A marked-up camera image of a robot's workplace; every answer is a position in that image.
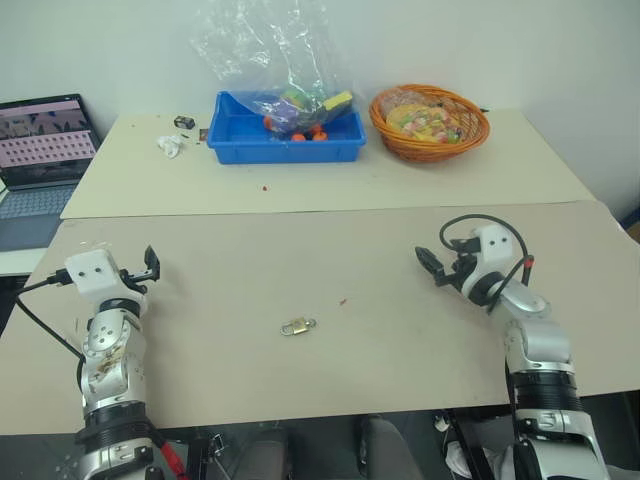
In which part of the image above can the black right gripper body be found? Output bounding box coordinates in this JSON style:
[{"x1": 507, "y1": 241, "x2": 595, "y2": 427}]
[{"x1": 433, "y1": 237, "x2": 482, "y2": 290}]

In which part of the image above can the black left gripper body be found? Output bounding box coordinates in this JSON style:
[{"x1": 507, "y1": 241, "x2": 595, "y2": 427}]
[{"x1": 118, "y1": 266, "x2": 152, "y2": 295}]

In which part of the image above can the orange woven basket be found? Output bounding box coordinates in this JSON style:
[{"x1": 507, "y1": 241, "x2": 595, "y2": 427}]
[{"x1": 368, "y1": 83, "x2": 493, "y2": 163}]

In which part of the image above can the crumpled white tissue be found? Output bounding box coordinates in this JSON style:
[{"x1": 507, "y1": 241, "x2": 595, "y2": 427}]
[{"x1": 155, "y1": 133, "x2": 186, "y2": 159}]

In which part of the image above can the toy pizza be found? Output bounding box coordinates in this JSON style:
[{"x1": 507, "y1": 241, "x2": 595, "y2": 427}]
[{"x1": 385, "y1": 103, "x2": 464, "y2": 147}]

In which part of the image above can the open laptop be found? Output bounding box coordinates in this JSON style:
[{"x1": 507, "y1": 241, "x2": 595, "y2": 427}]
[{"x1": 0, "y1": 93, "x2": 104, "y2": 252}]

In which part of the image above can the small brass padlock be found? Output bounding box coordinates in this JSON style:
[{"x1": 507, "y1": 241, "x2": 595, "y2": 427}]
[{"x1": 280, "y1": 316, "x2": 312, "y2": 338}]

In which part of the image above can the blue plastic tray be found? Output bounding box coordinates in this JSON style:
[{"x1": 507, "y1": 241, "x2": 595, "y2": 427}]
[{"x1": 206, "y1": 90, "x2": 368, "y2": 165}]

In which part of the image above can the yellow and black toy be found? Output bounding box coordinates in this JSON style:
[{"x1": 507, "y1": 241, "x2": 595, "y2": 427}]
[{"x1": 319, "y1": 90, "x2": 354, "y2": 117}]

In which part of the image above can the purple toy eggplant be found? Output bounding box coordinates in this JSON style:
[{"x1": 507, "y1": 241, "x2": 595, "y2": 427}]
[{"x1": 267, "y1": 97, "x2": 321, "y2": 132}]

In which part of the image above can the clear plastic bag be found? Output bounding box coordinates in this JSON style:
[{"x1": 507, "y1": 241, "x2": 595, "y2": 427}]
[{"x1": 188, "y1": 0, "x2": 357, "y2": 141}]

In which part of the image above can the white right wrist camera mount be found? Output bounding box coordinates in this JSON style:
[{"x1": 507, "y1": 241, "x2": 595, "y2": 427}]
[{"x1": 459, "y1": 224, "x2": 522, "y2": 297}]

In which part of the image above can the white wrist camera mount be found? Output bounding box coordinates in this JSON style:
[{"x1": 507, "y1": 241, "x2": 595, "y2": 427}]
[
  {"x1": 459, "y1": 224, "x2": 522, "y2": 297},
  {"x1": 64, "y1": 248, "x2": 150, "y2": 307}
]

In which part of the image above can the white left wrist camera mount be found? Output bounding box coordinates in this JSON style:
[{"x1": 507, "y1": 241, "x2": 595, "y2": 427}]
[{"x1": 64, "y1": 248, "x2": 150, "y2": 307}]

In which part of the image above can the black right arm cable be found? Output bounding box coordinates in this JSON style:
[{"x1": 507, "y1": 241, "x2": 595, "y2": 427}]
[{"x1": 439, "y1": 214, "x2": 535, "y2": 315}]

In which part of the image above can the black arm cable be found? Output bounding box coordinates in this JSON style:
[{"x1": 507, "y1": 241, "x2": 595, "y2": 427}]
[
  {"x1": 439, "y1": 214, "x2": 535, "y2": 315},
  {"x1": 14, "y1": 269, "x2": 87, "y2": 397}
]

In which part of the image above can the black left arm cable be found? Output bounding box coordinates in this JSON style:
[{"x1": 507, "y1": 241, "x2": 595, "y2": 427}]
[{"x1": 14, "y1": 269, "x2": 87, "y2": 397}]

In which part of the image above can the red-handled tool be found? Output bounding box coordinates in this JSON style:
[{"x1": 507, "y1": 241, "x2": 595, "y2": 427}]
[{"x1": 148, "y1": 423, "x2": 190, "y2": 480}]

